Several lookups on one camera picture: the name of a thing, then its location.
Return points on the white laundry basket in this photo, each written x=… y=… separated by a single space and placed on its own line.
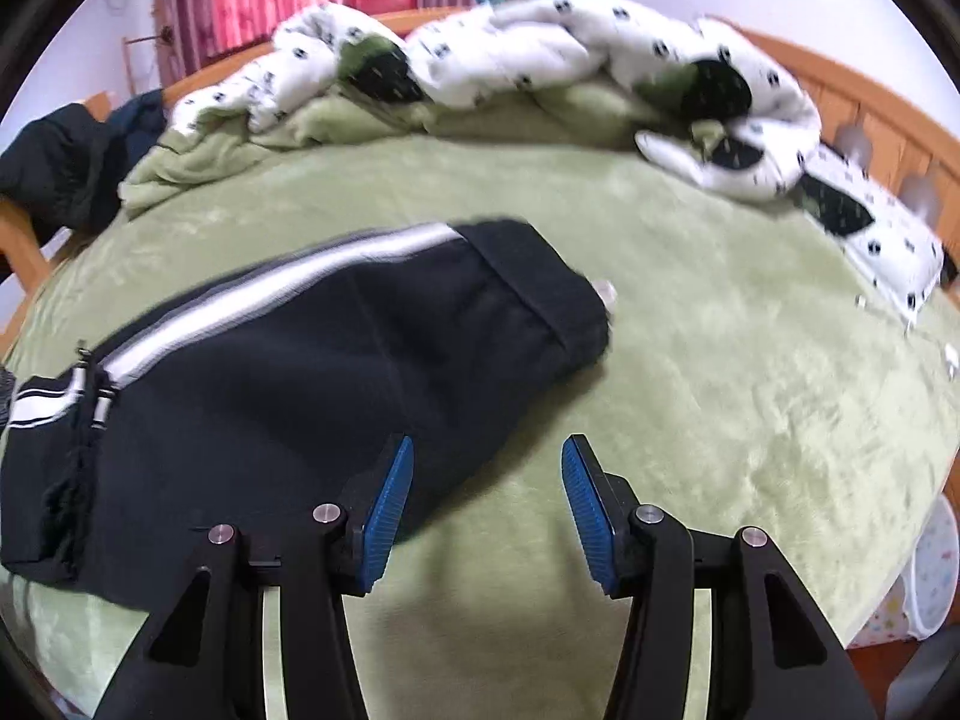
x=934 y=577

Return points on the navy garment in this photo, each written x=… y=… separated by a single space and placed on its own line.
x=139 y=120

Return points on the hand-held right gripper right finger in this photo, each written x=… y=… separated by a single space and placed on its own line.
x=589 y=517

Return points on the floral print pillow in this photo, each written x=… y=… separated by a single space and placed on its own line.
x=892 y=240

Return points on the red chair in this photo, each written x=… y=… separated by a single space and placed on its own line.
x=384 y=1

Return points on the black pants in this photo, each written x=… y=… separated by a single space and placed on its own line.
x=300 y=390

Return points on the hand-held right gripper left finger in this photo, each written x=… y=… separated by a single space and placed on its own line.
x=386 y=514

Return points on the black jacket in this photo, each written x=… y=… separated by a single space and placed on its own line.
x=52 y=157

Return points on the wooden bed frame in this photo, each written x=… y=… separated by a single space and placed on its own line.
x=847 y=101

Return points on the green plush bed blanket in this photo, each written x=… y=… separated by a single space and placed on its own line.
x=750 y=390

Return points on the white floral quilt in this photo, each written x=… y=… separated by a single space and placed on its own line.
x=525 y=37

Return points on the wooden coat rack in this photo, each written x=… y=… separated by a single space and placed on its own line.
x=150 y=52

